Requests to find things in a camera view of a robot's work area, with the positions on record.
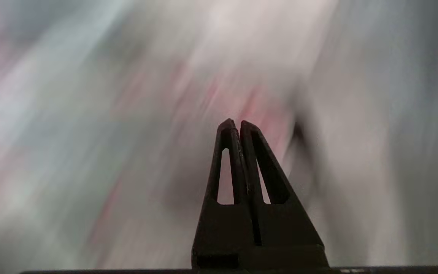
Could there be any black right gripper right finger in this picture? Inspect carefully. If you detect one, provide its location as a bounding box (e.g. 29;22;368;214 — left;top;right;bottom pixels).
240;121;330;269

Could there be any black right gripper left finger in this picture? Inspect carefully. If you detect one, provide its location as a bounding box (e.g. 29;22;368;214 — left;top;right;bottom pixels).
192;119;256;269

